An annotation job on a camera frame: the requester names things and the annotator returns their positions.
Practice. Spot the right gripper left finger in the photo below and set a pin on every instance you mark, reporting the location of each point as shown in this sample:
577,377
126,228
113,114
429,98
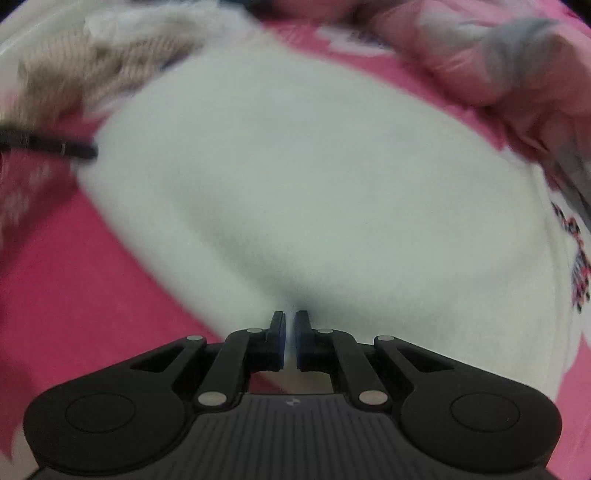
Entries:
230,364

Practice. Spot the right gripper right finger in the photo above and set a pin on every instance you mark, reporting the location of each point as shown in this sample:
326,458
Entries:
337,354

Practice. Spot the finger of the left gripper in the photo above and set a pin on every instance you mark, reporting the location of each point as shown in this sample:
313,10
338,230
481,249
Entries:
17,138

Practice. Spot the white fleece deer sweater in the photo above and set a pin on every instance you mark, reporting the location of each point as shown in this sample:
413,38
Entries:
253,178

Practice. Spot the beige checked knit garment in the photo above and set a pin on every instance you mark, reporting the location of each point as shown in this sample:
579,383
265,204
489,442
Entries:
69,71

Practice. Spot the pink floral bed sheet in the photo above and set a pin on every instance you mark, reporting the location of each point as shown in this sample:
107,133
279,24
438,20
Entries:
73,300

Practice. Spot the white cloth garment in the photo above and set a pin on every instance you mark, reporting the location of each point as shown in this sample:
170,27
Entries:
206,23

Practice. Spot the pink and blue quilt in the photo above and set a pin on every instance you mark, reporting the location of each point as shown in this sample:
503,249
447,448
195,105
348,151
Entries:
529,61

